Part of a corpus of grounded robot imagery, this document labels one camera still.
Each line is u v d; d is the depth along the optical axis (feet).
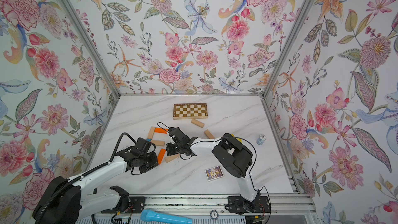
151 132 3.25
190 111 3.51
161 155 2.95
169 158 2.89
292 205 2.51
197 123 3.43
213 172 2.70
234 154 1.73
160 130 3.29
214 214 2.36
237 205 2.41
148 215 2.23
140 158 2.21
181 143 2.39
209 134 3.23
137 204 2.43
